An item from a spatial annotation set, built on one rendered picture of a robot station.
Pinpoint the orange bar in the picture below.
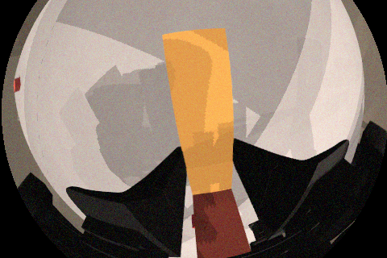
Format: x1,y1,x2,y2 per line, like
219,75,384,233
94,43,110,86
162,28,251,258

